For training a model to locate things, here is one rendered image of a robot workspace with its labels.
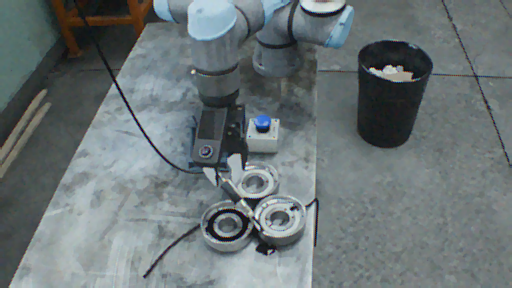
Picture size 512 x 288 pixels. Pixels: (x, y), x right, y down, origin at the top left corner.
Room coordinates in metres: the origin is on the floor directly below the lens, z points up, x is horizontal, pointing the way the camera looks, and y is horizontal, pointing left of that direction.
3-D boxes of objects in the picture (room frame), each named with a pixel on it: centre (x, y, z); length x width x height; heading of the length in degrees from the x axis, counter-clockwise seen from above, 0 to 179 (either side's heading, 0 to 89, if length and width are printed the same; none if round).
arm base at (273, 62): (1.12, -0.09, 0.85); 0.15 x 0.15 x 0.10
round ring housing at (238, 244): (0.53, 0.07, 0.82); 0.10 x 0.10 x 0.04
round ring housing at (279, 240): (0.54, -0.03, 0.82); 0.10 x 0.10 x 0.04
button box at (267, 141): (0.79, -0.02, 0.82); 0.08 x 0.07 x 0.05; 170
